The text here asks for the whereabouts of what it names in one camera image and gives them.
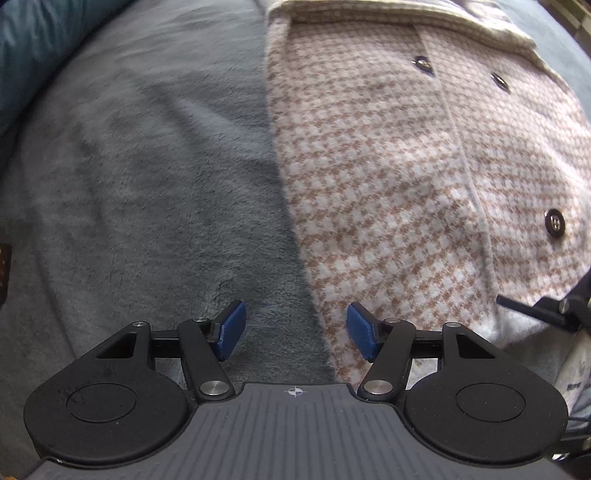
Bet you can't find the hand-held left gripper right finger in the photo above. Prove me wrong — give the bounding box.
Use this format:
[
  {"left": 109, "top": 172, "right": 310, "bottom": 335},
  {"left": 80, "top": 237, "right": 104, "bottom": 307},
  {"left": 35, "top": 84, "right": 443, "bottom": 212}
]
[{"left": 346, "top": 302, "right": 503, "bottom": 401}]

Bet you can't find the teal pillow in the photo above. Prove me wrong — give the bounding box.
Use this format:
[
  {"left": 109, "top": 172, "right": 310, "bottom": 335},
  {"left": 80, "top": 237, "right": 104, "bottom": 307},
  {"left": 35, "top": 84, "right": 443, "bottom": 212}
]
[{"left": 0, "top": 0, "right": 127, "bottom": 134}]

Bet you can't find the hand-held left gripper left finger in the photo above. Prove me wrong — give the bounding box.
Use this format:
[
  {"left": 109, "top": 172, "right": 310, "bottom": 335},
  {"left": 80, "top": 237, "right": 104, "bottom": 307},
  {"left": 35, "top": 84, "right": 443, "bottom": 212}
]
[{"left": 95, "top": 300, "right": 247, "bottom": 401}]

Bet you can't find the grey bed blanket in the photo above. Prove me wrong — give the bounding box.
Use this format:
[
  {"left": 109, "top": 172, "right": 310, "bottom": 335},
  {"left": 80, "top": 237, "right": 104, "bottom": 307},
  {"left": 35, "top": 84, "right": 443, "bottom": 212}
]
[{"left": 0, "top": 0, "right": 591, "bottom": 480}]

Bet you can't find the pink houndstooth coat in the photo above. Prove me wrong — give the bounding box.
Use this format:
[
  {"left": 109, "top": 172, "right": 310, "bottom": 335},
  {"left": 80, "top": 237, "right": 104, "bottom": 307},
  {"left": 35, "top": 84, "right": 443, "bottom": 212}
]
[{"left": 263, "top": 0, "right": 591, "bottom": 393}]

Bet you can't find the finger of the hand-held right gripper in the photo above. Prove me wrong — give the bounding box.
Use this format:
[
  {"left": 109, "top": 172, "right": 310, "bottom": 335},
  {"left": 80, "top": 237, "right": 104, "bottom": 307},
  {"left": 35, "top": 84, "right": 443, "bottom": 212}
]
[{"left": 496, "top": 295, "right": 581, "bottom": 333}]

